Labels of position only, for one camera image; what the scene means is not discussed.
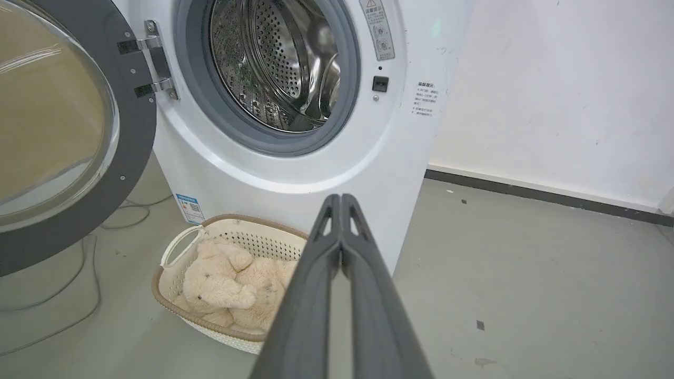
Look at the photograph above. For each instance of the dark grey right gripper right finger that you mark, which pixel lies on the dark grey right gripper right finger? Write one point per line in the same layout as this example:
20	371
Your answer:
379	316

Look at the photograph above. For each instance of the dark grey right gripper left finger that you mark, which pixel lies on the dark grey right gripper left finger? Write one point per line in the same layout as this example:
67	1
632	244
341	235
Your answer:
303	316

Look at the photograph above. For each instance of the white front-load washing machine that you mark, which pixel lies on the white front-load washing machine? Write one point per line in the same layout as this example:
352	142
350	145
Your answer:
295	105

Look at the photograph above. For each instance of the grey round washing machine door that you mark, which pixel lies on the grey round washing machine door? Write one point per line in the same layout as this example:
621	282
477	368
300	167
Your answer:
126	158

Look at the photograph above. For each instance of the metal door hinge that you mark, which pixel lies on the metal door hinge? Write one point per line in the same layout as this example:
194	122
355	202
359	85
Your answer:
155	58

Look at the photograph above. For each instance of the cream plush teddy bear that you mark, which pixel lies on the cream plush teddy bear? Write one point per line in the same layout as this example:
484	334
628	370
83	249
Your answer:
231	287

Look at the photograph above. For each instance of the cream perforated laundry basket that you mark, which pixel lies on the cream perforated laundry basket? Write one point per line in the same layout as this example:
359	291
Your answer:
174	279

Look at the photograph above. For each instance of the blue energy label sticker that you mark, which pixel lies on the blue energy label sticker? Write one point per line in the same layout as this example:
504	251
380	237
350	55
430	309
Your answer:
190	209

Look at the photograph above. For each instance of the grey warning label sticker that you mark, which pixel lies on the grey warning label sticker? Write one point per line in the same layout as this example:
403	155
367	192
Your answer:
378	29

